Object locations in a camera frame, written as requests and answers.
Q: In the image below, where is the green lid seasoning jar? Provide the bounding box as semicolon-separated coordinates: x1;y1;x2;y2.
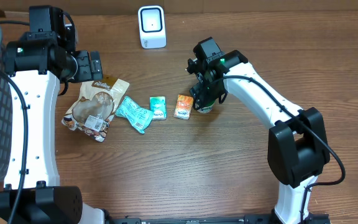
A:
197;101;215;113

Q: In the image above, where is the small orange sachet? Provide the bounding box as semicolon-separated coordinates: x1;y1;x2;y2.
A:
174;95;194;119

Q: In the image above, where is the brown cookie bag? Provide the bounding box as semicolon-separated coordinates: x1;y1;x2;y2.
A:
62;77;130;142

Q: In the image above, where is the small green white sachet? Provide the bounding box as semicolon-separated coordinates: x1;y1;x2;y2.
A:
150;96;167;120

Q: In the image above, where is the teal snack packet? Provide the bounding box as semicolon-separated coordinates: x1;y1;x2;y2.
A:
115;96;153;134

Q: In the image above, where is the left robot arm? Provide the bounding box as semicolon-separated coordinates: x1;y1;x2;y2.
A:
0;6;110;223

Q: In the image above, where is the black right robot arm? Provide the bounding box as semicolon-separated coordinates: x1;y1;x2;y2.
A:
187;37;330;223

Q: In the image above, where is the white barcode scanner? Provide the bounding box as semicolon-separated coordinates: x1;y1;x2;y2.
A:
138;5;167;49

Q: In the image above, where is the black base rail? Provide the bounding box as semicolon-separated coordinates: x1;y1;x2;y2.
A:
107;213;332;224

